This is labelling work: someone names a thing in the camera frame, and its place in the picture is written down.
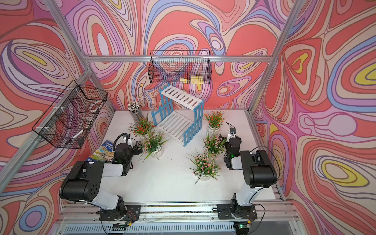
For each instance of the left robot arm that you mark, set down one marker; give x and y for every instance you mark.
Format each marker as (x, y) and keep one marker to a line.
(83, 182)

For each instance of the black wire basket left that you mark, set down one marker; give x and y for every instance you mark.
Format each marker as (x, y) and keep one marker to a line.
(77, 108)

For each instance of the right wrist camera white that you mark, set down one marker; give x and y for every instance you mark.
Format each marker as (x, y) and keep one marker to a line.
(232, 133)

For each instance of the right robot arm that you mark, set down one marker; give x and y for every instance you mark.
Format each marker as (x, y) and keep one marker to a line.
(258, 173)

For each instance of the black wire basket back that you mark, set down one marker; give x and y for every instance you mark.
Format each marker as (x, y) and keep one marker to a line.
(168, 66)

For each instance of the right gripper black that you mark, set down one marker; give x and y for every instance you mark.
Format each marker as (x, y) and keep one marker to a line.
(239, 138)

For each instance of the orange flower pot left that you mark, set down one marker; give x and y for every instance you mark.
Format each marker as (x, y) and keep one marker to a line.
(142, 128)

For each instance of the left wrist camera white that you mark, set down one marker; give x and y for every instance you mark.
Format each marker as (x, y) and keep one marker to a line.
(129, 144)

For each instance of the black wire basket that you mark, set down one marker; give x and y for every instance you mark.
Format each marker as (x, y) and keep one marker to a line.
(77, 108)
(168, 66)

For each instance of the orange flower pot right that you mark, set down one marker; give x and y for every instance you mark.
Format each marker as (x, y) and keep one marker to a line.
(215, 120)

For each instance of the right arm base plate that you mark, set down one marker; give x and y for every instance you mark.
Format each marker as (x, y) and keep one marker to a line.
(228, 211)

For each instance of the pink flower pot front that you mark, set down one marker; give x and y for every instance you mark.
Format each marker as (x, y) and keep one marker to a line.
(205, 167)

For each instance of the white marker in basket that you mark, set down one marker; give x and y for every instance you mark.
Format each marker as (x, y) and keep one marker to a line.
(74, 137)

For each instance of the blue white slatted rack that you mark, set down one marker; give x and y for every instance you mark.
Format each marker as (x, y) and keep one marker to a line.
(178, 127)

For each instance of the pencil cup holder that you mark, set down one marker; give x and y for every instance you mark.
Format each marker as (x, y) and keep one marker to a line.
(136, 111)

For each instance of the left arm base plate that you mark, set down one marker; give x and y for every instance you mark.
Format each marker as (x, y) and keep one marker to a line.
(129, 213)

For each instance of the orange flower pot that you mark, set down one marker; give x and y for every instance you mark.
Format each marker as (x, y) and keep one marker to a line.
(142, 128)
(215, 120)

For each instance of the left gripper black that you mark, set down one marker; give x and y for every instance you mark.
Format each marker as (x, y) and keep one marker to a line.
(135, 152)

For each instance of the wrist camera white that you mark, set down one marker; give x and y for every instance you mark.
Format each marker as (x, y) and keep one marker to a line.
(232, 133)
(129, 144)

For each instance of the aluminium rail front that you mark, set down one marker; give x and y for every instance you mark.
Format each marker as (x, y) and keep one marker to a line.
(273, 218)

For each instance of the blue children's book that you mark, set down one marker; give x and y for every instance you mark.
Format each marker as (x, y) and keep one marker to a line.
(103, 153)

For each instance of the pink flower pot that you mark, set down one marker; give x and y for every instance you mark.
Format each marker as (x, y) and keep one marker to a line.
(205, 167)
(214, 145)
(153, 144)

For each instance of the yellow sponge in basket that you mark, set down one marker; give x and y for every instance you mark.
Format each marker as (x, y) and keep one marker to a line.
(192, 79)

